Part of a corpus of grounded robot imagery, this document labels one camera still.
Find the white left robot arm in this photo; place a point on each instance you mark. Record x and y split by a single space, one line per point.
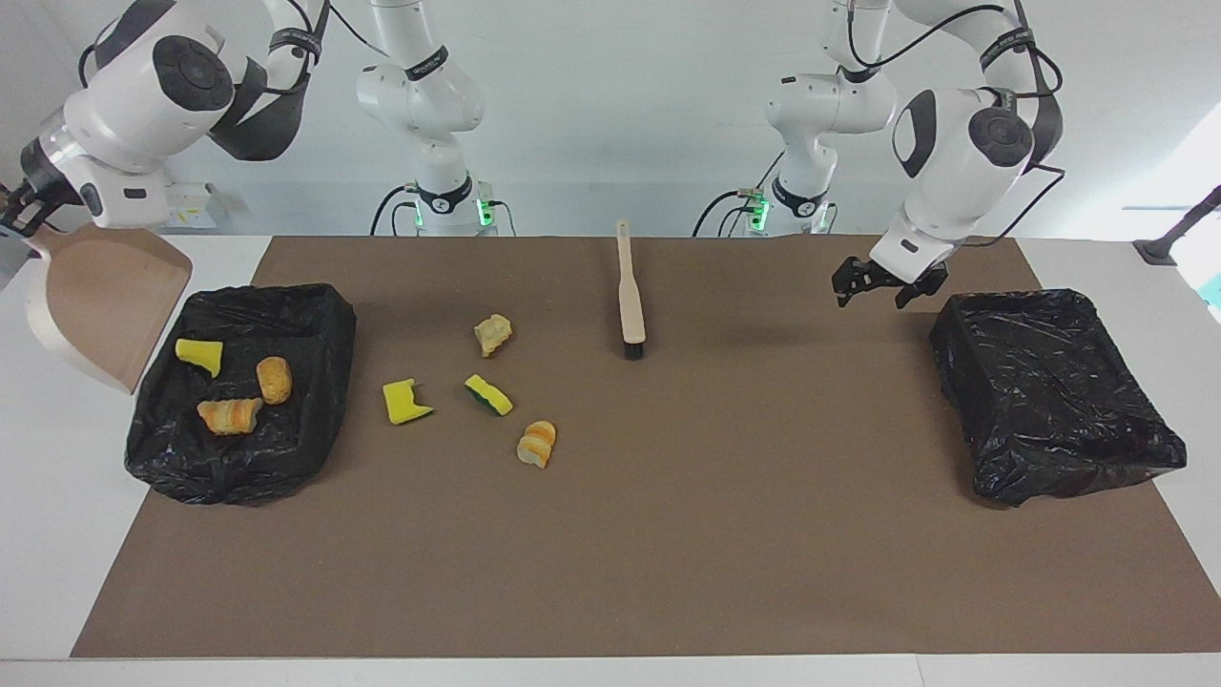
954 181

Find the beige plastic dustpan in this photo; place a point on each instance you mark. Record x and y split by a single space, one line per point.
105 305

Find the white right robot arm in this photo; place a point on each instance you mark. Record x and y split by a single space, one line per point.
143 114

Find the brown table mat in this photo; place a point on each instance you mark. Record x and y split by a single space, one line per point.
610 572

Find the notched yellow sponge piece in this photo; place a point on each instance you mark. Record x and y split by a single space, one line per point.
405 403

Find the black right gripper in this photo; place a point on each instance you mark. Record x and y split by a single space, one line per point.
24 202

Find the plain yellow sponge piece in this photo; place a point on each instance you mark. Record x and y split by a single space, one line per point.
200 353

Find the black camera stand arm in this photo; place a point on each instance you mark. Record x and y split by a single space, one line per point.
1173 234

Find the yellow sponge with green pad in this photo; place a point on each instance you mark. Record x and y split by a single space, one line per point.
488 395

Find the white cardboard box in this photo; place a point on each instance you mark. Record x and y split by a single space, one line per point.
196 205

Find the orange striped croissant piece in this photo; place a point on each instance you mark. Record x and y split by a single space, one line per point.
229 415

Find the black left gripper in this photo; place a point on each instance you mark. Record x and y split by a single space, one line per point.
897 274

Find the brown potato shaped bread roll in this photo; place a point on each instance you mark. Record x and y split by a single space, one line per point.
275 379

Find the small striped croissant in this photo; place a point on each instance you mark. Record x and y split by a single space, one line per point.
537 444

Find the bin lined with black bag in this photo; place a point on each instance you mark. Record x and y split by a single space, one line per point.
1049 401
286 448

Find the pale dumpling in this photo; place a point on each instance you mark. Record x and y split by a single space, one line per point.
493 332

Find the beige brush with black bristles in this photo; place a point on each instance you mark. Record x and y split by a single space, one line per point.
631 296

